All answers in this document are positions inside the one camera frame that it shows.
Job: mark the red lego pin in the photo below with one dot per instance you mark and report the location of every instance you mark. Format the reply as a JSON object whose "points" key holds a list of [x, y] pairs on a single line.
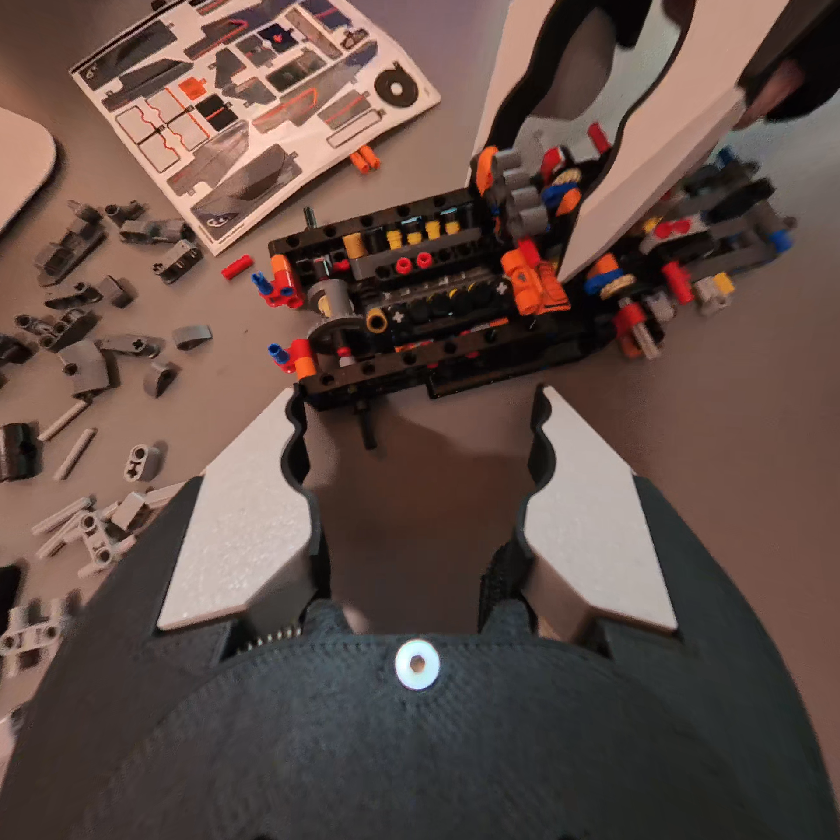
{"points": [[236, 267]]}

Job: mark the lego sticker sheet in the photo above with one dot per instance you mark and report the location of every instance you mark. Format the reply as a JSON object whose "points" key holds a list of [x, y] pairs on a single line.
{"points": [[249, 131]]}

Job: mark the pile of grey lego pieces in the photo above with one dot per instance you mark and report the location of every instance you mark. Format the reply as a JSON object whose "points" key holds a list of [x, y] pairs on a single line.
{"points": [[82, 367]]}

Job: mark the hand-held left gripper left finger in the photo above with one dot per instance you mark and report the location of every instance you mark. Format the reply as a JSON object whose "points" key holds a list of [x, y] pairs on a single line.
{"points": [[236, 544]]}

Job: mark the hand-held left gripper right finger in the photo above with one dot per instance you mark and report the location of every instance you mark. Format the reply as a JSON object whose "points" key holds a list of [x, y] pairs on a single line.
{"points": [[604, 544]]}

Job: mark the person's right hand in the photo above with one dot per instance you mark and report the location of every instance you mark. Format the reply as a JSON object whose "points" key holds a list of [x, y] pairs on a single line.
{"points": [[774, 95]]}

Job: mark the lego technic car chassis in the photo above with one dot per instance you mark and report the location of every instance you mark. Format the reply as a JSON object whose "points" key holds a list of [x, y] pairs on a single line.
{"points": [[420, 295]]}

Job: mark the black lego connector block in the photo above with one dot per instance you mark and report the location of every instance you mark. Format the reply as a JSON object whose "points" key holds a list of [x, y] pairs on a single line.
{"points": [[16, 451]]}

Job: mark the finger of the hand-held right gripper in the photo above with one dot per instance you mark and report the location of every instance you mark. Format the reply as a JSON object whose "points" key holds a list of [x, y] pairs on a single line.
{"points": [[689, 118], [512, 52]]}

